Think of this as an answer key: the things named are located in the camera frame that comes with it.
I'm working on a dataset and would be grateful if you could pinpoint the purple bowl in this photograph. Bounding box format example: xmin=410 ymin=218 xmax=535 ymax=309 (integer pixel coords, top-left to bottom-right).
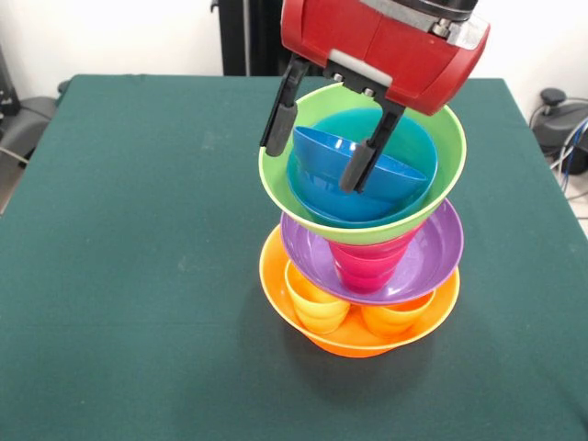
xmin=279 ymin=199 xmax=465 ymax=307

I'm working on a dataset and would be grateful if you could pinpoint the dark blue bowl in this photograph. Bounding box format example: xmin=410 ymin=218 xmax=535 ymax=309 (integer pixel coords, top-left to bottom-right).
xmin=292 ymin=126 xmax=428 ymax=204

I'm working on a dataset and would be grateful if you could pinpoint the dark green tablecloth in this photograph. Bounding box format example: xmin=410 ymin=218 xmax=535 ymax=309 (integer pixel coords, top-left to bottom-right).
xmin=0 ymin=73 xmax=588 ymax=441

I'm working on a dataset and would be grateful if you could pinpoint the tangle of cables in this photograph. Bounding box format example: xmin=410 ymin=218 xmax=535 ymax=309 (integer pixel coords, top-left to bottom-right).
xmin=548 ymin=117 xmax=588 ymax=201

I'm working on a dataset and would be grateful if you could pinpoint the light green bowl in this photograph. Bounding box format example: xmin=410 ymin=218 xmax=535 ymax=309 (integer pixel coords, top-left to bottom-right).
xmin=258 ymin=82 xmax=469 ymax=245

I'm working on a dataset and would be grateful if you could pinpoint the red-pink cup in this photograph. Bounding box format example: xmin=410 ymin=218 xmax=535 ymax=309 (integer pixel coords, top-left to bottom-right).
xmin=334 ymin=254 xmax=400 ymax=294

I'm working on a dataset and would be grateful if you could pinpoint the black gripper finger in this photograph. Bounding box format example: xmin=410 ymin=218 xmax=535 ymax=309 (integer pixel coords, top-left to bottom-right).
xmin=259 ymin=54 xmax=311 ymax=158
xmin=339 ymin=101 xmax=406 ymax=194

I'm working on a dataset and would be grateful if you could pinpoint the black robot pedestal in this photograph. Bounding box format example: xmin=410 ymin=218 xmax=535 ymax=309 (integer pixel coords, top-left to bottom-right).
xmin=210 ymin=0 xmax=295 ymax=77

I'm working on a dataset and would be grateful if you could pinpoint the red-pink bowl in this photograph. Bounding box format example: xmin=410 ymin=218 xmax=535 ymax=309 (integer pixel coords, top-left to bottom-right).
xmin=328 ymin=222 xmax=424 ymax=264

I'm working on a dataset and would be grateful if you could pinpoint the yellow cup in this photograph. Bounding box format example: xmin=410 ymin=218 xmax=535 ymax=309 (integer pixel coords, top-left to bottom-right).
xmin=284 ymin=260 xmax=350 ymax=334

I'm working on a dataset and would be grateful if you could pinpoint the large orange bowl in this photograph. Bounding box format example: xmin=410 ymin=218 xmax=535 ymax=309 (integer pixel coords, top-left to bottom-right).
xmin=258 ymin=224 xmax=461 ymax=358

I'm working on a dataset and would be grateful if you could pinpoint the black metal stand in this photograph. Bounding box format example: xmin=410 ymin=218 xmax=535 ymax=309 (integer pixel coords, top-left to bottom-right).
xmin=0 ymin=45 xmax=22 ymax=116

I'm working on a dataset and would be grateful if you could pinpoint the orange cup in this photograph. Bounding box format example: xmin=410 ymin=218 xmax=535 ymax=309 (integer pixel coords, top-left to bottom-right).
xmin=360 ymin=291 xmax=435 ymax=340

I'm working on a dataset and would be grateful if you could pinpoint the light blue bowl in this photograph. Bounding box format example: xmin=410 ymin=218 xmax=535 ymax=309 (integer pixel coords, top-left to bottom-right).
xmin=286 ymin=108 xmax=439 ymax=225

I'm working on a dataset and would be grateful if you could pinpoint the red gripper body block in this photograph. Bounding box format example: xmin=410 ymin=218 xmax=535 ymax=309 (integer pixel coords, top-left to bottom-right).
xmin=280 ymin=0 xmax=492 ymax=118

